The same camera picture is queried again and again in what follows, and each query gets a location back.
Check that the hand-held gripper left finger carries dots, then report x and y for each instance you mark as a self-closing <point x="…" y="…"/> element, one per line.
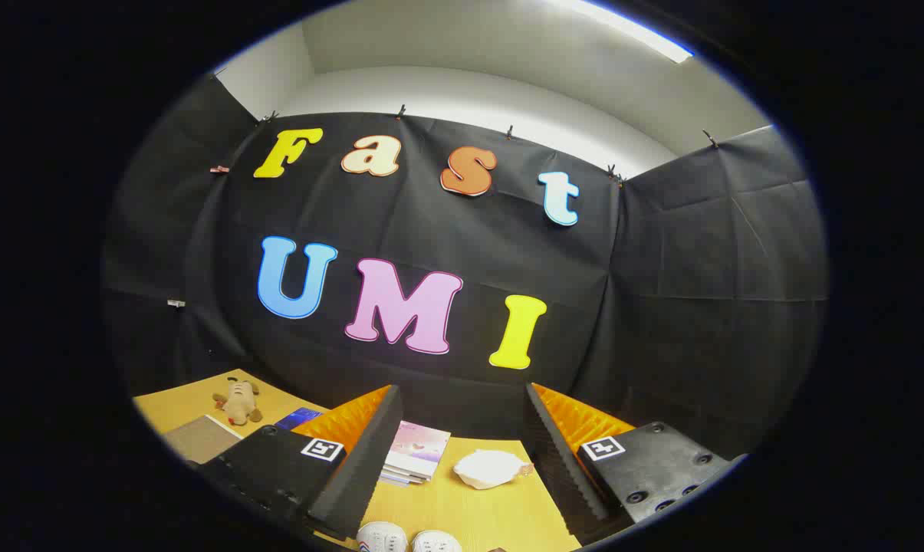
<point x="369" y="460"/>

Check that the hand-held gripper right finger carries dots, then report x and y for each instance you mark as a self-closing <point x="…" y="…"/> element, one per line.
<point x="554" y="460"/>

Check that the white canvas shoe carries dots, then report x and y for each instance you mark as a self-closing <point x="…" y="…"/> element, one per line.
<point x="381" y="537"/>
<point x="435" y="543"/>

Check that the fabric storage box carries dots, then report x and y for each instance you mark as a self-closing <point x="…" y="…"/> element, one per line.
<point x="201" y="438"/>

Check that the white cover book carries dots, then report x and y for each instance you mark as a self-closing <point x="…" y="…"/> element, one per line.
<point x="404" y="472"/>

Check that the lavender cover book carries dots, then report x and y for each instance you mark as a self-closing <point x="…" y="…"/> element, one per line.
<point x="400" y="481"/>

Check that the pink cover book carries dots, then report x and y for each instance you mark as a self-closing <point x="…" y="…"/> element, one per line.
<point x="419" y="445"/>

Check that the white crumpled pouch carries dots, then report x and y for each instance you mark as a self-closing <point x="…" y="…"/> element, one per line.
<point x="488" y="469"/>

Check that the blue cover book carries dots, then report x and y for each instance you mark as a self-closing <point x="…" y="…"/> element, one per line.
<point x="299" y="418"/>

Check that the tan plush dog toy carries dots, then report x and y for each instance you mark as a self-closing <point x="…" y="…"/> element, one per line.
<point x="239" y="402"/>

